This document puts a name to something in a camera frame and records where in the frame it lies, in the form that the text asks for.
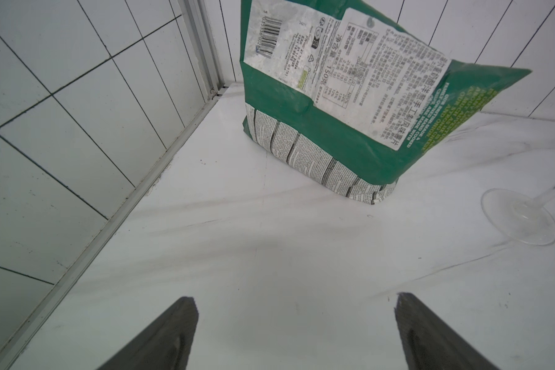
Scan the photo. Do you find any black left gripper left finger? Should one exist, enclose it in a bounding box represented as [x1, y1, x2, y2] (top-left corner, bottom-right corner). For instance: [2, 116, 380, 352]
[100, 297, 199, 370]

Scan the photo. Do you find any clear glass cup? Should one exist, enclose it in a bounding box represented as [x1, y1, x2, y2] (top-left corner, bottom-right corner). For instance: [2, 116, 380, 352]
[480, 185, 555, 246]

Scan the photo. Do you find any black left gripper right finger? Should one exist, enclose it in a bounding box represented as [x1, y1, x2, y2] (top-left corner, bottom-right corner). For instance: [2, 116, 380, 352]
[395, 292, 497, 370]

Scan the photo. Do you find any green white snack bag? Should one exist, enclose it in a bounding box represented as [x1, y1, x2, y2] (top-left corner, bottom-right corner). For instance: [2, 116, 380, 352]
[240, 1, 528, 204]

